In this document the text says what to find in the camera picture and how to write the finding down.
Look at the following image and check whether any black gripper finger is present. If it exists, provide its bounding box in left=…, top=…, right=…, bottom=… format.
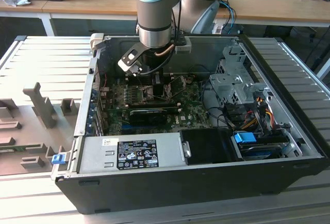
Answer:
left=152, top=75, right=167, bottom=98

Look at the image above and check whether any metal socket cover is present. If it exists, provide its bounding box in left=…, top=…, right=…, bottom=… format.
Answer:
left=167, top=75, right=188, bottom=99

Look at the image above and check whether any CPU socket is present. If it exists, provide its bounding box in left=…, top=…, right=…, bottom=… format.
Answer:
left=140, top=83, right=173, bottom=103

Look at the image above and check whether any black RAM slot row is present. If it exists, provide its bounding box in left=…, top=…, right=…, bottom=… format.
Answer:
left=128, top=72, right=174, bottom=85
left=127, top=100, right=182, bottom=114

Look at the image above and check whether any black graphics card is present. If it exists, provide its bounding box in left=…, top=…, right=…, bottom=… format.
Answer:
left=128, top=108, right=168, bottom=126

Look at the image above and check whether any green motherboard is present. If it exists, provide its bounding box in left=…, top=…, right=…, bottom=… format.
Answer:
left=99, top=75, right=213, bottom=136

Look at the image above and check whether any black PSU label sticker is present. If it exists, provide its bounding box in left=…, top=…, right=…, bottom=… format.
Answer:
left=117, top=139, right=158, bottom=170

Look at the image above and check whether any metal drive cage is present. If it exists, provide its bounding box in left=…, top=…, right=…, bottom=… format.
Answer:
left=208, top=44, right=271, bottom=106

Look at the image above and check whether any silver power supply unit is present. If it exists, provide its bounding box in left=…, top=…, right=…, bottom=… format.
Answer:
left=77, top=132, right=188, bottom=174

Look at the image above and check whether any blue disk carrier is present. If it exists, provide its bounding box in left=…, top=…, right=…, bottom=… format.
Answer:
left=233, top=132, right=283, bottom=161

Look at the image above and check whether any black open PC case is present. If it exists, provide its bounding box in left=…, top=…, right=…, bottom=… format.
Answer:
left=51, top=33, right=330, bottom=216

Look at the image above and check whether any blue case latch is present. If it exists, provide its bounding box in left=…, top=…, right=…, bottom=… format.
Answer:
left=51, top=153, right=65, bottom=165

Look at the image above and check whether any grey-brown parts rack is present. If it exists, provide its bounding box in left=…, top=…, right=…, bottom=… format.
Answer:
left=0, top=82, right=80, bottom=177

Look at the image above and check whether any green RAM stick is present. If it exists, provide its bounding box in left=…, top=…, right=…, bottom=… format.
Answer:
left=0, top=145, right=42, bottom=154

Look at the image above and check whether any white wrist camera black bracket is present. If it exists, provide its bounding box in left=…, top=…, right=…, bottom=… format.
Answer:
left=118, top=49, right=145, bottom=77

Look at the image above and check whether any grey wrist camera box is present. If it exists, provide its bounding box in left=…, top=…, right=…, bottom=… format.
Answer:
left=175, top=38, right=193, bottom=55

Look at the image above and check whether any blue cable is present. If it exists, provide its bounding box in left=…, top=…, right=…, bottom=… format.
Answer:
left=220, top=1, right=237, bottom=33

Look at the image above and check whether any yellow red wire bundle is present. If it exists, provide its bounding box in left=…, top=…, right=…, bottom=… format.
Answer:
left=242, top=107, right=274, bottom=130

